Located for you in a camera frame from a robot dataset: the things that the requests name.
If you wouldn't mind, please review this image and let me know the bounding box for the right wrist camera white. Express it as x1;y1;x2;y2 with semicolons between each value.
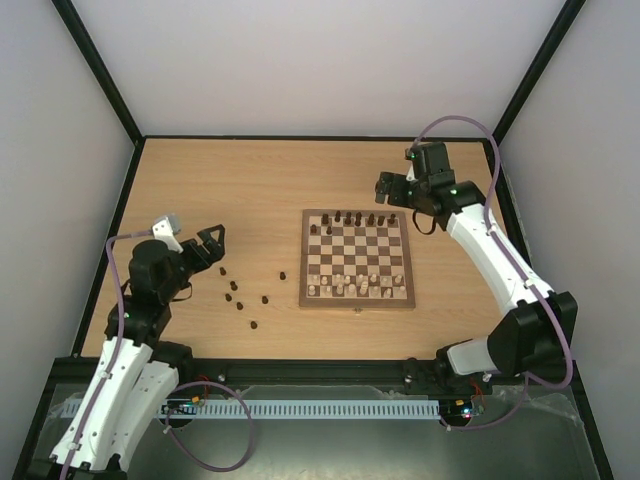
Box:
405;149;416;182

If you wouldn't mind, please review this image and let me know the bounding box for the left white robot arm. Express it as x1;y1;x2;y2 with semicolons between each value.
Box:
26;216;225;479

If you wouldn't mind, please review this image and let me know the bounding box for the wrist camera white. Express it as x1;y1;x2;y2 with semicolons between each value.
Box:
405;149;416;182
151;213;183;253

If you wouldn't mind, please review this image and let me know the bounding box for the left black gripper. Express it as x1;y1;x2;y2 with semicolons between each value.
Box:
162;224;227;300

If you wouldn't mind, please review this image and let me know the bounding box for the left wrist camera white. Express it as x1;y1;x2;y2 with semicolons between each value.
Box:
151;213;183;253

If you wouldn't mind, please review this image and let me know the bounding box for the wooden chess board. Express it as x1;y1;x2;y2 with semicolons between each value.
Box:
299;209;416;310

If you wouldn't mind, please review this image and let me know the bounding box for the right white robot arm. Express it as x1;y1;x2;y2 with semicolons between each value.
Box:
375;142;578;392

